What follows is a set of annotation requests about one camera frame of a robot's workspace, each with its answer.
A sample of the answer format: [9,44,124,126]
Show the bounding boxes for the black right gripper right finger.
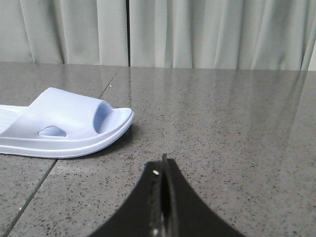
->
[161,154,243,237]

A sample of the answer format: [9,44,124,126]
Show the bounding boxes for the grey-green left curtain panel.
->
[0,0,128,66]

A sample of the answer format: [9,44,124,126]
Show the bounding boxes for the light blue slipper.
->
[0,87,134,158]

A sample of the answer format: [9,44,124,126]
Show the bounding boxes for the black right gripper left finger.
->
[90,161,162,237]

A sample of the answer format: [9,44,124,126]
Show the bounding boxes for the grey-green right curtain panel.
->
[129,0,316,70]

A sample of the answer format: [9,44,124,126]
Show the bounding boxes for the grey-green curtain panel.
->
[0,0,128,66]
[129,0,316,70]

